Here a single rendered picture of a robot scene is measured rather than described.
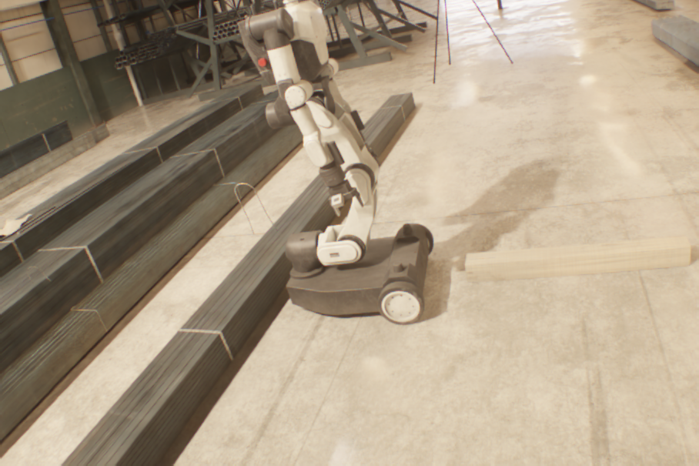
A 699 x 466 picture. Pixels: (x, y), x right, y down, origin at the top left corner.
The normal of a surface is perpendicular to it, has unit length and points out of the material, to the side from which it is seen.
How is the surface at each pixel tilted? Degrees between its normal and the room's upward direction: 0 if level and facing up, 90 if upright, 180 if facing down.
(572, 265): 90
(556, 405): 0
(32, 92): 90
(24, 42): 90
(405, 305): 90
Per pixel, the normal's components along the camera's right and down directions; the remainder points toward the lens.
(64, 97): 0.92, -0.10
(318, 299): -0.53, 0.45
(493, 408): -0.25, -0.89
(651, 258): -0.30, 0.44
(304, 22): 0.49, 0.13
